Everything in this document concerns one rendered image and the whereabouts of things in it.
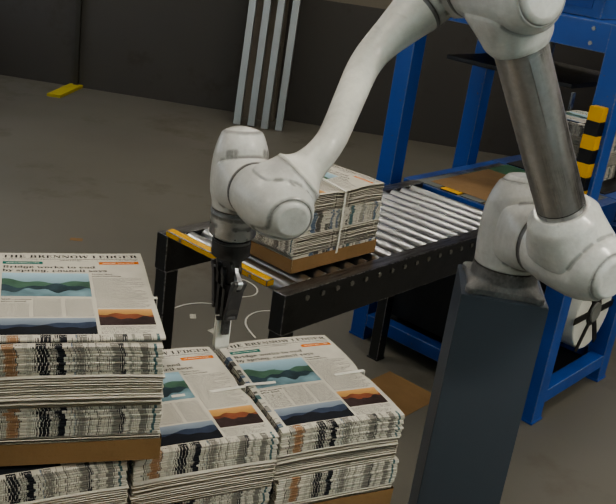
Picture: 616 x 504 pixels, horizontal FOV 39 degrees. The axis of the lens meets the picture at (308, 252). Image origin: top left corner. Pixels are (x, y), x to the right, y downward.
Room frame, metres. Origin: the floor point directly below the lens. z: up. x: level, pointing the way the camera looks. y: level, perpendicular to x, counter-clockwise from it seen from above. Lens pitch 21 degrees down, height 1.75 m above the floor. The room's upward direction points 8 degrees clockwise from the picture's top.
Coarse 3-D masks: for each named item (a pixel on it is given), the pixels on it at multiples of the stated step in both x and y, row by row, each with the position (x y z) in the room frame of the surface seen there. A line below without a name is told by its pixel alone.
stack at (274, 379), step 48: (192, 384) 1.58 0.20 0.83; (240, 384) 1.64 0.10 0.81; (288, 384) 1.64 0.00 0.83; (336, 384) 1.67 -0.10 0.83; (192, 432) 1.41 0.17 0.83; (240, 432) 1.43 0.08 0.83; (288, 432) 1.46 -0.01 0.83; (336, 432) 1.51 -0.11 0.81; (384, 432) 1.57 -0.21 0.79; (0, 480) 1.19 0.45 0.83; (48, 480) 1.23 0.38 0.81; (96, 480) 1.27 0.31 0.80; (144, 480) 1.32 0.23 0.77; (192, 480) 1.36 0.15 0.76; (240, 480) 1.40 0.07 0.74; (288, 480) 1.46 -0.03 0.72; (336, 480) 1.51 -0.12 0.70; (384, 480) 1.58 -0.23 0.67
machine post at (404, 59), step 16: (416, 48) 3.64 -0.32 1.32; (400, 64) 3.66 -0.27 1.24; (416, 64) 3.66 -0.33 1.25; (400, 80) 3.65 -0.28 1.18; (416, 80) 3.67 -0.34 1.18; (400, 96) 3.64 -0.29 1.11; (400, 112) 3.64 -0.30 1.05; (384, 128) 3.68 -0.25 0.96; (400, 128) 3.63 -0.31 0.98; (384, 144) 3.67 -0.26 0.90; (400, 144) 3.65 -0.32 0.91; (384, 160) 3.66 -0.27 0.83; (400, 160) 3.66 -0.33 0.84; (384, 176) 3.65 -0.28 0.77; (400, 176) 3.68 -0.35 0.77; (352, 320) 3.68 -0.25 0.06; (368, 336) 3.65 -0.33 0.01
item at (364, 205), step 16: (336, 176) 2.58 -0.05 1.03; (352, 176) 2.60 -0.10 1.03; (368, 176) 2.63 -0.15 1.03; (352, 192) 2.48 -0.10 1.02; (368, 192) 2.54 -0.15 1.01; (352, 208) 2.48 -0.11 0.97; (368, 208) 2.54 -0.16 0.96; (352, 224) 2.49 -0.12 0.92; (368, 224) 2.54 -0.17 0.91; (352, 240) 2.50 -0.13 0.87; (368, 240) 2.56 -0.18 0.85
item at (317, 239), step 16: (320, 192) 2.39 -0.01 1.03; (336, 192) 2.42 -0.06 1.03; (320, 208) 2.38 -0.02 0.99; (320, 224) 2.38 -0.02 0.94; (256, 240) 2.41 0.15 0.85; (272, 240) 2.36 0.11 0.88; (288, 240) 2.32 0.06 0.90; (304, 240) 2.33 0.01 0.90; (320, 240) 2.38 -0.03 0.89; (288, 256) 2.32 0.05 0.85; (304, 256) 2.35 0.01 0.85
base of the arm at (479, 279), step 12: (468, 264) 2.01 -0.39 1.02; (468, 276) 1.94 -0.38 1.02; (480, 276) 1.91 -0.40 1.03; (492, 276) 1.89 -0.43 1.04; (504, 276) 1.88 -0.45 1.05; (516, 276) 1.88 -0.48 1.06; (528, 276) 1.89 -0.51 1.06; (468, 288) 1.87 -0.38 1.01; (480, 288) 1.87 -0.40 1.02; (492, 288) 1.88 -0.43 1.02; (504, 288) 1.87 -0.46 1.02; (516, 288) 1.88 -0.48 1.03; (528, 288) 1.89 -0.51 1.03; (516, 300) 1.87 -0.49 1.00; (528, 300) 1.86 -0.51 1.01; (540, 300) 1.86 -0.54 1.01
